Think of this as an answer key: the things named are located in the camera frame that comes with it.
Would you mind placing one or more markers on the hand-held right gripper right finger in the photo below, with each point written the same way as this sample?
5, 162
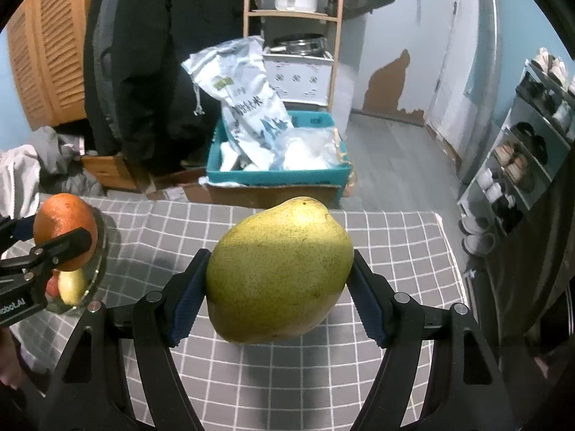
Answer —
370, 309

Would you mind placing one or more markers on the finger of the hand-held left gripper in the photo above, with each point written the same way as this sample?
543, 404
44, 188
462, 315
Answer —
67, 244
20, 229

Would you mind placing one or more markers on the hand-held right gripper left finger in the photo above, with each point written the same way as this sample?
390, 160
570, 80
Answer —
186, 305

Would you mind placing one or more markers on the large orange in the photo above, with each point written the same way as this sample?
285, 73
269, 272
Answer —
58, 215

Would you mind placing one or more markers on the dark glass plate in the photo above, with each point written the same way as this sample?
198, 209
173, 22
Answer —
101, 251

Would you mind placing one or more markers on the red apple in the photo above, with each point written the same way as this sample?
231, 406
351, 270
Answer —
51, 288

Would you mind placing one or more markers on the yellow-green pear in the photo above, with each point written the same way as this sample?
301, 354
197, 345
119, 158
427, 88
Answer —
72, 287
278, 269

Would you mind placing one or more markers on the person's left forearm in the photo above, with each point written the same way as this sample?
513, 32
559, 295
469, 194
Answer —
6, 359

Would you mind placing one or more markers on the grey checked tablecloth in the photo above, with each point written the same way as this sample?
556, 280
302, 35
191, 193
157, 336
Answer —
404, 256

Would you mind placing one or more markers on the grey padded jacket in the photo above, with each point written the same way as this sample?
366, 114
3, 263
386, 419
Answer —
63, 175

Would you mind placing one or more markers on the wooden drawer unit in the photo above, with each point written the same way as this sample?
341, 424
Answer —
108, 170

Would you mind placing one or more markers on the brown cardboard box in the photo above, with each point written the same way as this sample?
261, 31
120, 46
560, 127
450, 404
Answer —
188, 188

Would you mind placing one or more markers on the teal cardboard box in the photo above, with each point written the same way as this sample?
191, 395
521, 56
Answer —
269, 195

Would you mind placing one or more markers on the white plastic bag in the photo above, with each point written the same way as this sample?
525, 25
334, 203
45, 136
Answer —
231, 157

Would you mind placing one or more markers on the dark cloth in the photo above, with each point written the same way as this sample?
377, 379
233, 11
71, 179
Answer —
530, 278

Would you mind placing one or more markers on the dark jacket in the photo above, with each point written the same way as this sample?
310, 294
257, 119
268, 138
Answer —
101, 76

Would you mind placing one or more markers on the clear plastic bag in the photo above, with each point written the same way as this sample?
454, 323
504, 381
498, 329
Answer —
310, 148

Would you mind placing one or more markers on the wooden louvered cabinet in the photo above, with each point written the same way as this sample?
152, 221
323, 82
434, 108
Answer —
49, 54

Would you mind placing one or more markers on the white printed rice bag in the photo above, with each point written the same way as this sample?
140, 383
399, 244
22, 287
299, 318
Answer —
251, 112

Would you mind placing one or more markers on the group of shoes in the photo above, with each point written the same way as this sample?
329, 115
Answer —
516, 166

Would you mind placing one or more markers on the black coat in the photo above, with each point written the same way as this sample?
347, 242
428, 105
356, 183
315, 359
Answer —
179, 54

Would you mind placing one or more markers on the white storage basket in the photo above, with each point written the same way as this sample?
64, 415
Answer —
296, 76

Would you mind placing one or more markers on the grey shoe rack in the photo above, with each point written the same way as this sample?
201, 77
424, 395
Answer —
516, 112

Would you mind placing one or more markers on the light blue door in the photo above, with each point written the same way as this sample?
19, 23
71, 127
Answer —
467, 76

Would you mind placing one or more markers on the wooden shelf rack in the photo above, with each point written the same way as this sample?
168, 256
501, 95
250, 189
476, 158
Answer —
337, 54

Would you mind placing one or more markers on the steel pan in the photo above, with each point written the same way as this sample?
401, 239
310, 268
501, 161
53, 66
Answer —
298, 45

